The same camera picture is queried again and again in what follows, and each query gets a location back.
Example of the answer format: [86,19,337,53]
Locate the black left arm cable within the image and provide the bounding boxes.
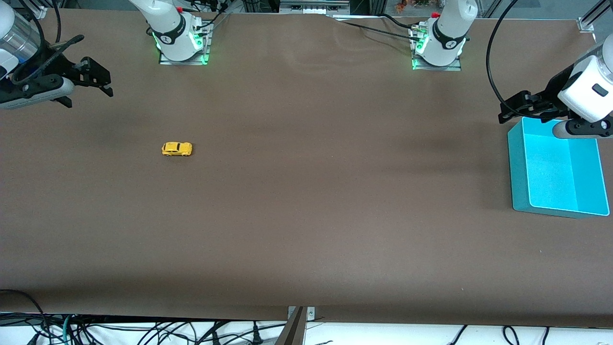
[486,0,532,120]

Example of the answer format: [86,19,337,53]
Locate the long black table cable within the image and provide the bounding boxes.
[341,21,426,44]

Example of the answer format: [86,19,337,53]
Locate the dark wooden beam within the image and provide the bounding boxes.
[275,307,307,345]

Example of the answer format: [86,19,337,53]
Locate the grey metal frame equipment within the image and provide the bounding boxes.
[279,0,351,15]

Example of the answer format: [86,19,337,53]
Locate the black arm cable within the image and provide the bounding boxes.
[486,0,532,120]
[10,0,86,86]

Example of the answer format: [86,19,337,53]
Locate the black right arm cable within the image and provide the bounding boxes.
[10,0,86,86]

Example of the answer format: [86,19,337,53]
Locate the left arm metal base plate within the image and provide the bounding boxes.
[412,29,463,71]

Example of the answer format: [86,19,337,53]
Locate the short black table cable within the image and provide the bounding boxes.
[381,13,422,33]

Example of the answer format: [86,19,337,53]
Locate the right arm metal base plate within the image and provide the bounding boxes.
[159,22,211,66]

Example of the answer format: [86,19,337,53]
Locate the turquoise plastic bin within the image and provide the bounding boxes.
[507,116,610,219]

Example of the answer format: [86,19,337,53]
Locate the black floor cable tangle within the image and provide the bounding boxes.
[72,319,288,345]

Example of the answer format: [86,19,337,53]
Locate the black floor cable loop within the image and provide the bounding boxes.
[0,289,48,338]

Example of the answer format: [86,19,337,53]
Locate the yellow beetle toy car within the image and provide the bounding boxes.
[162,142,193,157]

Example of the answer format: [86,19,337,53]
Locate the black cables at right base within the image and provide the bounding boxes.
[184,0,230,38]

